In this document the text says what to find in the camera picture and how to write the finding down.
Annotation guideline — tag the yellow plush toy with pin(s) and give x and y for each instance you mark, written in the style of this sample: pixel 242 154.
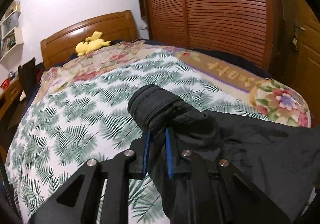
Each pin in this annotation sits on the yellow plush toy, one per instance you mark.
pixel 91 44

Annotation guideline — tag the wooden bed headboard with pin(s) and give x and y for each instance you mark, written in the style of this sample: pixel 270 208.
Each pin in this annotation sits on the wooden bed headboard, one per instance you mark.
pixel 61 45

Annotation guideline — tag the wooden room door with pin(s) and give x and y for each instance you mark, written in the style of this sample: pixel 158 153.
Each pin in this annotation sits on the wooden room door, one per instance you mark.
pixel 301 40

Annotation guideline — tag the wooden louvered wardrobe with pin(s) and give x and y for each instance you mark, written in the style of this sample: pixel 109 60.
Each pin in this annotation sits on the wooden louvered wardrobe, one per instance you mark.
pixel 246 28

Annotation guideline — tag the fern print white blanket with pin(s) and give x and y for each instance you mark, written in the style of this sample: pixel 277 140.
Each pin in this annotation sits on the fern print white blanket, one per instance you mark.
pixel 89 120

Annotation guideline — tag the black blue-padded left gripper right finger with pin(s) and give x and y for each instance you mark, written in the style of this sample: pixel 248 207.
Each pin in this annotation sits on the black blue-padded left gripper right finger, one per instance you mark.
pixel 218 192

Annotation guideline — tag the red basket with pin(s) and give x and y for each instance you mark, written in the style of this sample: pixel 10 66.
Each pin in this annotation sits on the red basket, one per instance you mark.
pixel 5 84

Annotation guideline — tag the floral quilt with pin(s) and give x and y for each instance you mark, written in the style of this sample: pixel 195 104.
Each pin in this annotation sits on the floral quilt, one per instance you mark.
pixel 235 75

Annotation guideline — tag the white wall shelf unit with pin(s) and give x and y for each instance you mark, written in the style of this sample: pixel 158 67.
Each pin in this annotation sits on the white wall shelf unit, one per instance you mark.
pixel 11 32

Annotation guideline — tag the dark wooden chair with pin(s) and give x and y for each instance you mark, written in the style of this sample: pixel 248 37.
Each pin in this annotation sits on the dark wooden chair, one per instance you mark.
pixel 27 77

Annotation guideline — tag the black jacket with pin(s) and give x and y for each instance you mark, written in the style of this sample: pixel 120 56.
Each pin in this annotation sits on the black jacket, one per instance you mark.
pixel 282 161

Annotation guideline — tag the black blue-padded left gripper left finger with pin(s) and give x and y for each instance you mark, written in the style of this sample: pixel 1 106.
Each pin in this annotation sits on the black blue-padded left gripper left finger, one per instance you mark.
pixel 98 191

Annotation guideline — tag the wooden desk with cabinets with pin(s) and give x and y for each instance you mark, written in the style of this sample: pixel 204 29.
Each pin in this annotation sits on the wooden desk with cabinets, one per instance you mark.
pixel 9 102

